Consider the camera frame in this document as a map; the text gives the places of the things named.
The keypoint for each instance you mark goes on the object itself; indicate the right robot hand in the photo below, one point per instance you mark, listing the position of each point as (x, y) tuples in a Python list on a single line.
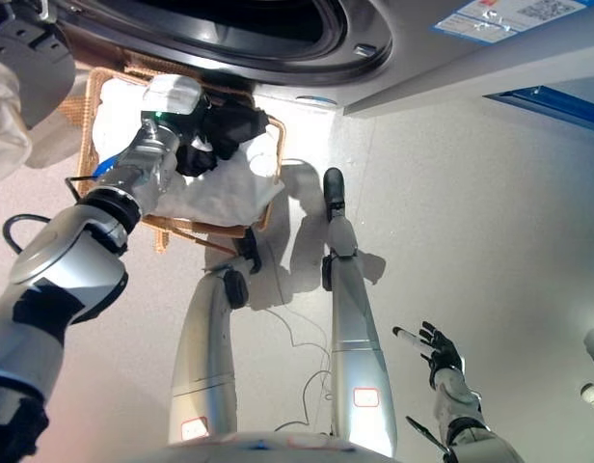
[(441, 349)]

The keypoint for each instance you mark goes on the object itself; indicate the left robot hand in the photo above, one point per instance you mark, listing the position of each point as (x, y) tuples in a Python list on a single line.
[(174, 94)]

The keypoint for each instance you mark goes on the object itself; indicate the black garment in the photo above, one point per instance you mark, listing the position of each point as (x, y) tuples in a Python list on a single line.
[(229, 128)]

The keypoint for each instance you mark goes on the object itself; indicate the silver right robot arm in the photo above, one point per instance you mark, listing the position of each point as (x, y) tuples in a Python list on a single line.
[(470, 424)]

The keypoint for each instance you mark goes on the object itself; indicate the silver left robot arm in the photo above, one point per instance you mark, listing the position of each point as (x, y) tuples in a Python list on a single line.
[(65, 260)]

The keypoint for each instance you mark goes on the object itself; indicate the woven wicker laundry basket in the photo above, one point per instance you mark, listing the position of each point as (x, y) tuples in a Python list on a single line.
[(85, 130)]

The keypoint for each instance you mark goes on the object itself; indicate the round washing machine door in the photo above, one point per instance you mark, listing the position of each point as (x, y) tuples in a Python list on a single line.
[(32, 58)]

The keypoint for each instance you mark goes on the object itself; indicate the dark grey washing machine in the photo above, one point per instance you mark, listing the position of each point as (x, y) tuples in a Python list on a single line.
[(408, 53)]

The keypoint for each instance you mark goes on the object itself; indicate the silver right robot leg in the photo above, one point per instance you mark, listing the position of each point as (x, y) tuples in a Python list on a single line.
[(359, 357)]

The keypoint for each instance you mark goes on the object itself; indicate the silver robot leg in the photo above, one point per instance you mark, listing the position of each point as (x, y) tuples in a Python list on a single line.
[(205, 347), (359, 357)]

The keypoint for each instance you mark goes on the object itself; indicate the black right robot foot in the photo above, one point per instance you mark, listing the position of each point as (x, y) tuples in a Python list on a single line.
[(333, 188)]

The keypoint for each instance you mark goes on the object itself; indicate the silver left robot leg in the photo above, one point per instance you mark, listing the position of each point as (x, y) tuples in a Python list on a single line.
[(205, 347)]

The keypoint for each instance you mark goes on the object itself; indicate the blue white rating sticker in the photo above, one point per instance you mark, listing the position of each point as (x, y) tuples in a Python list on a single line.
[(509, 17)]

